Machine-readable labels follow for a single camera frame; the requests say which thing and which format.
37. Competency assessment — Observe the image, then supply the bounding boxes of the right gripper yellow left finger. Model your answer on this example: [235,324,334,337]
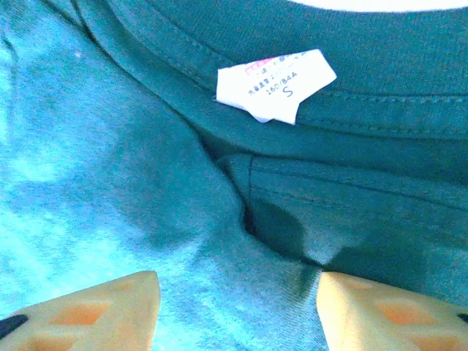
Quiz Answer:
[0,270,162,351]

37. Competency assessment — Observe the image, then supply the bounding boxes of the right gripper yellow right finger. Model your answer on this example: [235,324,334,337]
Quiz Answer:
[316,271,468,351]

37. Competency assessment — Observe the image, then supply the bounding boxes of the green t-shirt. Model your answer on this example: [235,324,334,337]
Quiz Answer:
[0,0,468,351]

